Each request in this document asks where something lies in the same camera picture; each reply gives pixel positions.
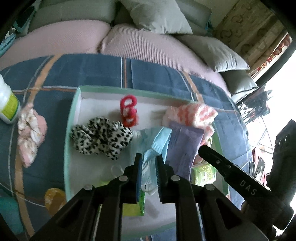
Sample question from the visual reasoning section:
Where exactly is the teal cloth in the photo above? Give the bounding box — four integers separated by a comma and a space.
0, 196, 24, 234

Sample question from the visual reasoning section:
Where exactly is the pink white fuzzy sock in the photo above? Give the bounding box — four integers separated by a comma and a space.
162, 103, 218, 144

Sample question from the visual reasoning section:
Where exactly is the blue plaid blanket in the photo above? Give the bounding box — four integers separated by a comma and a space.
0, 54, 252, 241

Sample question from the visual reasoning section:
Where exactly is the dark wire rack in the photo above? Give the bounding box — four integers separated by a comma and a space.
236, 90, 271, 126

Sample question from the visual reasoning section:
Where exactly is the grey sofa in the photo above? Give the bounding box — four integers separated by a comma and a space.
28, 0, 258, 98

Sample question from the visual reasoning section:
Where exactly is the pink floral scrunchie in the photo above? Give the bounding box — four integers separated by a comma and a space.
17, 104, 48, 168

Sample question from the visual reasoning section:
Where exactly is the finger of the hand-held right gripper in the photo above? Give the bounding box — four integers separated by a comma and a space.
198, 145, 271, 205

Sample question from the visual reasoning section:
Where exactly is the red hair tie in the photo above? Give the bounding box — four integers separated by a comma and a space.
120, 94, 139, 127

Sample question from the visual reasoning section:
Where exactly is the grey pillow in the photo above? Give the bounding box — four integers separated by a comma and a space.
120, 0, 193, 35
176, 35, 250, 73

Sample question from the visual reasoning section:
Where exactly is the yellow green packet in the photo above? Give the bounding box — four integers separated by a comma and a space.
98, 185, 146, 217

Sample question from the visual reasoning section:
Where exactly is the beige patterned curtain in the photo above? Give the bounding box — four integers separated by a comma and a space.
213, 0, 286, 75

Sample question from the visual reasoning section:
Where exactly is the yellow sponge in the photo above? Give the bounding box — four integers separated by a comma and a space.
44, 188, 67, 215

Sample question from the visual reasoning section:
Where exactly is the purple packet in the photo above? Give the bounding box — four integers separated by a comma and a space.
165, 120, 205, 179

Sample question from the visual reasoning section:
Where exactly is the pink sofa cover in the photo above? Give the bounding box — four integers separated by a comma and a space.
0, 22, 232, 98

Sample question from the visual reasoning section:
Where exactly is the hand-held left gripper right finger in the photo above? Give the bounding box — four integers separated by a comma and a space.
155, 155, 266, 241

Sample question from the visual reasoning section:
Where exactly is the dark window frame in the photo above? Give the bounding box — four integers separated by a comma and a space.
254, 45, 296, 87

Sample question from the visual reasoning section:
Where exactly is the blue patterned pouch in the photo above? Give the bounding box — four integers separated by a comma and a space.
0, 20, 19, 56

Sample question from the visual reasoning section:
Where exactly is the blue face mask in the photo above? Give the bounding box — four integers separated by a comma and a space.
133, 127, 173, 195

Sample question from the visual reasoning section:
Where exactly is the leopard print scrunchie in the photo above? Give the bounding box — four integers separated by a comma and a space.
70, 117, 134, 161

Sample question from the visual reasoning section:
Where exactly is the white medicine bottle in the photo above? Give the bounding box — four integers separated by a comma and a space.
0, 75, 21, 126

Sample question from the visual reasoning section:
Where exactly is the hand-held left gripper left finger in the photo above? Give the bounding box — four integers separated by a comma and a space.
29, 153, 145, 241

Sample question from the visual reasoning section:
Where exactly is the white tray with mint rim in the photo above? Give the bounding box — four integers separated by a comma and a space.
63, 85, 229, 233

